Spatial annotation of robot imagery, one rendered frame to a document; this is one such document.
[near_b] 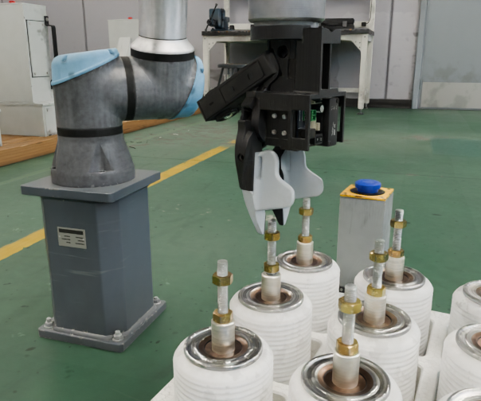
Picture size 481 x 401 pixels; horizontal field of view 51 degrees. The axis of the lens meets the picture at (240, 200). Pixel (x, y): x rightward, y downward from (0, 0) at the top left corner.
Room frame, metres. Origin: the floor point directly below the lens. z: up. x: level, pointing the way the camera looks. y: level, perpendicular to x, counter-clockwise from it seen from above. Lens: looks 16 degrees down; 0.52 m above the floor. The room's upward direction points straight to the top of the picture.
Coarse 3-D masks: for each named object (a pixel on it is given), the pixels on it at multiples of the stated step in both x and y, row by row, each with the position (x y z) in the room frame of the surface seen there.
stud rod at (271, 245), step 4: (268, 220) 0.54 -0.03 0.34; (272, 220) 0.54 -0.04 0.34; (268, 224) 0.53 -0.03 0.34; (272, 224) 0.53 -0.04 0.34; (268, 228) 0.53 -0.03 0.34; (272, 228) 0.53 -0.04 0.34; (268, 232) 0.53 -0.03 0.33; (272, 232) 0.53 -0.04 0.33; (268, 244) 0.53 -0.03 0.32; (272, 244) 0.53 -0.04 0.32; (268, 248) 0.53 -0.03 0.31; (272, 248) 0.53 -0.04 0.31; (268, 252) 0.53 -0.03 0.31; (272, 252) 0.53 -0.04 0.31; (268, 256) 0.53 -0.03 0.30; (272, 256) 0.53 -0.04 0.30; (268, 260) 0.53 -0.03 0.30; (272, 260) 0.53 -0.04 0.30; (268, 264) 0.53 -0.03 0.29; (272, 264) 0.53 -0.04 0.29
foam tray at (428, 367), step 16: (432, 320) 0.61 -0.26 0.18; (448, 320) 0.61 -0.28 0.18; (320, 336) 0.57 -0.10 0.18; (432, 336) 0.57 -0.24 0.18; (320, 352) 0.53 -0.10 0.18; (432, 352) 0.53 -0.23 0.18; (432, 368) 0.50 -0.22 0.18; (416, 384) 0.51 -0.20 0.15; (432, 384) 0.47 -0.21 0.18; (160, 400) 0.45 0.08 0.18; (272, 400) 0.46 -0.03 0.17; (416, 400) 0.45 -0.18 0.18; (432, 400) 0.45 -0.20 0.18
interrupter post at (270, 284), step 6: (264, 276) 0.53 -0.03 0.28; (270, 276) 0.53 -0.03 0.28; (276, 276) 0.53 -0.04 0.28; (264, 282) 0.53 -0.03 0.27; (270, 282) 0.53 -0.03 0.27; (276, 282) 0.53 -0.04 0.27; (264, 288) 0.53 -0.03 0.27; (270, 288) 0.53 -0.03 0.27; (276, 288) 0.53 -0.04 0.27; (264, 294) 0.53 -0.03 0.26; (270, 294) 0.53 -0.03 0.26; (276, 294) 0.53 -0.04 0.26; (264, 300) 0.53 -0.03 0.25; (270, 300) 0.53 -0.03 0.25; (276, 300) 0.53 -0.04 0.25
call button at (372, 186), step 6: (360, 180) 0.79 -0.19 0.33; (366, 180) 0.79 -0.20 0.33; (372, 180) 0.79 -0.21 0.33; (360, 186) 0.77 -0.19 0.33; (366, 186) 0.76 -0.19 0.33; (372, 186) 0.76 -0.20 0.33; (378, 186) 0.76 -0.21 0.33; (360, 192) 0.77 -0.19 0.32; (366, 192) 0.76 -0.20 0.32; (372, 192) 0.76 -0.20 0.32
